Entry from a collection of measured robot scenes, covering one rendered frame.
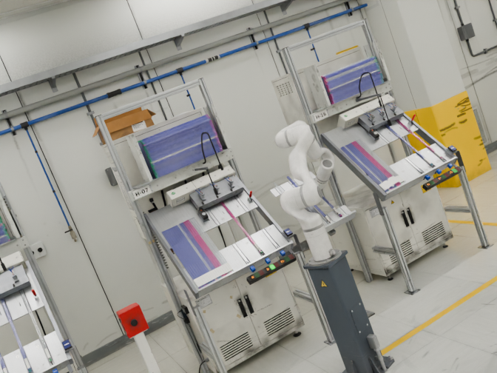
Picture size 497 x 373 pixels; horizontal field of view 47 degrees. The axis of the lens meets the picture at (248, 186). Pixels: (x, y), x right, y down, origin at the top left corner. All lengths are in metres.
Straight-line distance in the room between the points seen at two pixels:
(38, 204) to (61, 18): 1.62
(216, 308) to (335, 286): 0.98
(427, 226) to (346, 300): 1.61
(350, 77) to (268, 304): 1.80
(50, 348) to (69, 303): 1.91
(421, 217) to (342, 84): 1.19
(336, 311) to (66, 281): 2.75
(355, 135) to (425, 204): 0.78
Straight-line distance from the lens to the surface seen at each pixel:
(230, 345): 3.86
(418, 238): 4.53
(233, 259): 3.50
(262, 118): 5.68
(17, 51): 5.25
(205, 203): 3.71
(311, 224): 3.03
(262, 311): 3.90
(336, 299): 3.13
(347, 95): 4.37
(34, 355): 3.36
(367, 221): 4.25
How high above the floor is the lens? 1.67
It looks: 8 degrees down
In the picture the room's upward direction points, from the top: 21 degrees counter-clockwise
